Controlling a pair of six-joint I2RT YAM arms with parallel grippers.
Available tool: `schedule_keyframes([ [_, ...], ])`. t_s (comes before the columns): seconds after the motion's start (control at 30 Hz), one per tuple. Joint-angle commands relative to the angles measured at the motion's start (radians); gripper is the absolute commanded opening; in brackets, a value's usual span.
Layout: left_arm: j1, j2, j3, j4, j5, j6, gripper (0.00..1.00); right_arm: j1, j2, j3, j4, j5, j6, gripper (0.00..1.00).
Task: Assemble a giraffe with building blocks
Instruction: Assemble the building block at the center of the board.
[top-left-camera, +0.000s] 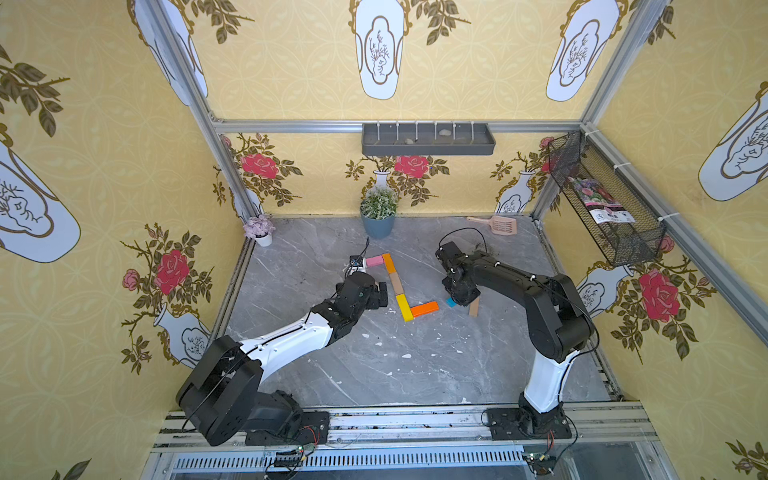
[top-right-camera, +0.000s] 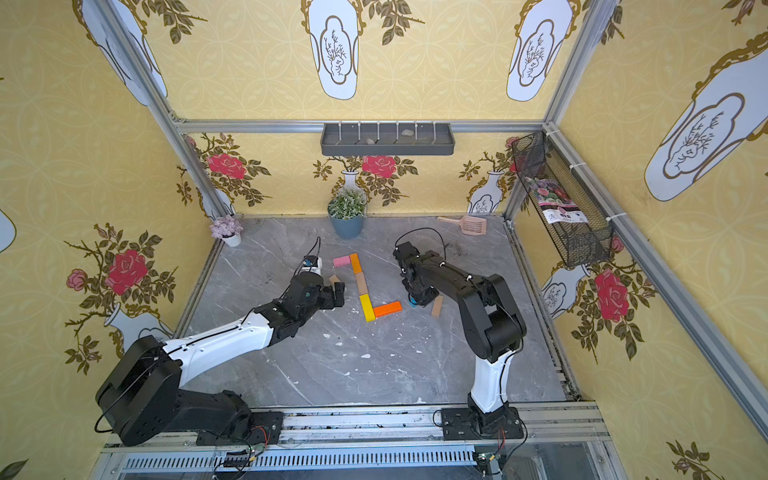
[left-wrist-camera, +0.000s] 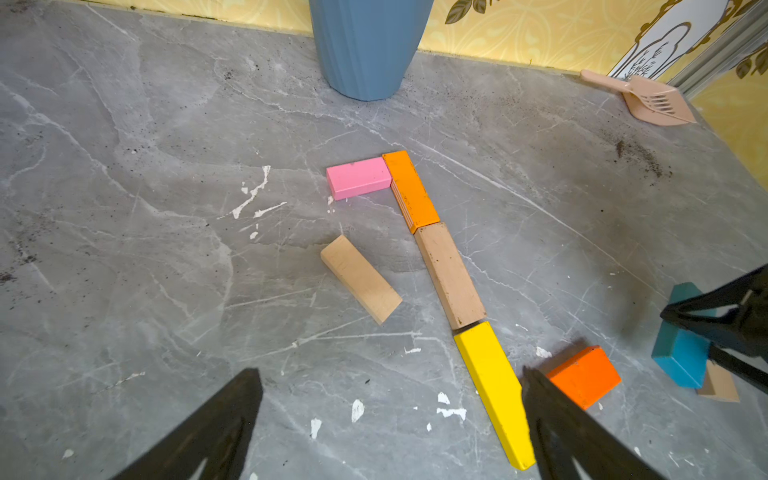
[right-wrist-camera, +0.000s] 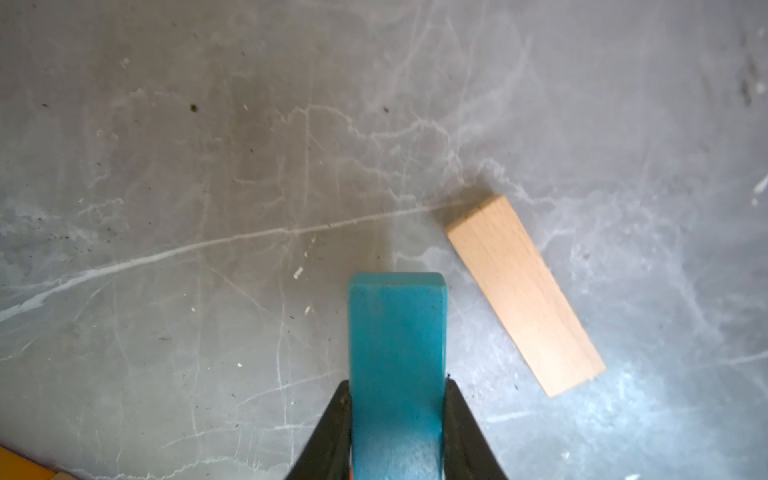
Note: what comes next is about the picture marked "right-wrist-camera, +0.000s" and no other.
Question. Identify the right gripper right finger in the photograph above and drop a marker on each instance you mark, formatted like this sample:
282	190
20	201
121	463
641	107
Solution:
466	453

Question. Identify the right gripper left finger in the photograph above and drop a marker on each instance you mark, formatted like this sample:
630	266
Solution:
326	454

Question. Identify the natural wood block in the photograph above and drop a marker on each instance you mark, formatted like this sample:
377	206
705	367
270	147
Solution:
497	250

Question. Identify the teal block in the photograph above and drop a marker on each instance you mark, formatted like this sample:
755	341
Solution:
397	325

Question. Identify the red-orange block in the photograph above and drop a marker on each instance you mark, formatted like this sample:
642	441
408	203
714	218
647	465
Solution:
15	467

